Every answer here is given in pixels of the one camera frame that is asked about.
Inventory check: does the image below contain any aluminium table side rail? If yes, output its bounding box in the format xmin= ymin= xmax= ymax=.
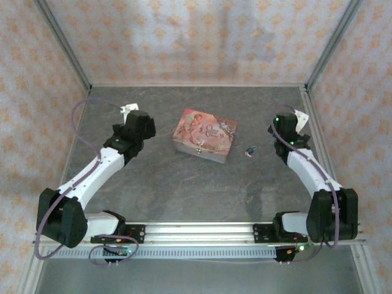
xmin=299 ymin=86 xmax=349 ymax=221

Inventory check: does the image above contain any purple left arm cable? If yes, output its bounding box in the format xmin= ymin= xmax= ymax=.
xmin=34 ymin=97 xmax=138 ymax=268

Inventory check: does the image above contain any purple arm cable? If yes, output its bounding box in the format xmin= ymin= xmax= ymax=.
xmin=34 ymin=97 xmax=138 ymax=268
xmin=271 ymin=105 xmax=340 ymax=265

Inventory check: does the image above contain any aluminium frame crossbar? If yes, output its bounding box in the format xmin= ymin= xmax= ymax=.
xmin=88 ymin=81 xmax=307 ymax=89

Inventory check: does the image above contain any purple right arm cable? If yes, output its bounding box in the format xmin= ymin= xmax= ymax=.
xmin=271 ymin=105 xmax=340 ymax=265

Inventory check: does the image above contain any aluminium frame post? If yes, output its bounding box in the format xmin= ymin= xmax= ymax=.
xmin=305 ymin=0 xmax=367 ymax=92
xmin=34 ymin=0 xmax=93 ymax=94

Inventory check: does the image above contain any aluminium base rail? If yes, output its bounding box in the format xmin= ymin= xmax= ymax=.
xmin=32 ymin=221 xmax=367 ymax=247

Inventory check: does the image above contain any black left base electronics bracket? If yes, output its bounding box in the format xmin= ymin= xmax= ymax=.
xmin=102 ymin=246 xmax=136 ymax=266

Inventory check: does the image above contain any black base electronics bracket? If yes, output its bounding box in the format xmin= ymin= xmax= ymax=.
xmin=273 ymin=244 xmax=307 ymax=266
xmin=102 ymin=246 xmax=136 ymax=266

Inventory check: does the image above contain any black right base electronics bracket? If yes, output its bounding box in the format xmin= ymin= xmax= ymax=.
xmin=273 ymin=244 xmax=307 ymax=266

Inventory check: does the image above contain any grey slotted cable duct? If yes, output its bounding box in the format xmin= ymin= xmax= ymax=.
xmin=44 ymin=247 xmax=278 ymax=260

